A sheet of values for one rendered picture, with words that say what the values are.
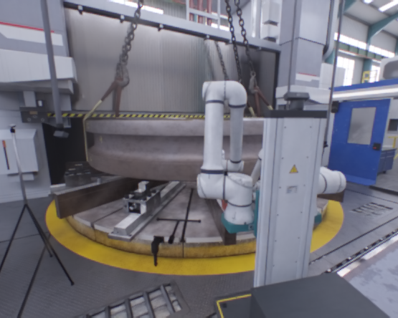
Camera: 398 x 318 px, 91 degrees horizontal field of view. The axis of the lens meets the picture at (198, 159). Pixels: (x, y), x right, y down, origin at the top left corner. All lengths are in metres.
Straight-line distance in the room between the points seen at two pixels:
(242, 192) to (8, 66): 3.27
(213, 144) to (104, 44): 4.73
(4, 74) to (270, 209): 3.44
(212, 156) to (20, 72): 2.95
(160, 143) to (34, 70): 1.88
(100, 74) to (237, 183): 4.74
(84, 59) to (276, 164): 4.99
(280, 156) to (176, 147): 2.04
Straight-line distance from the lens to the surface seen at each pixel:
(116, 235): 2.74
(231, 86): 1.28
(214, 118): 1.24
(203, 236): 2.63
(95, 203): 3.74
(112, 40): 5.70
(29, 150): 5.21
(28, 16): 4.21
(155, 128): 2.89
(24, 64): 3.62
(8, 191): 5.89
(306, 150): 1.24
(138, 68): 5.64
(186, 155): 2.95
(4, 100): 4.64
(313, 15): 7.35
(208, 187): 1.22
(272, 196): 1.18
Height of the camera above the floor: 1.73
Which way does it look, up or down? 11 degrees down
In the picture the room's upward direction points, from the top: straight up
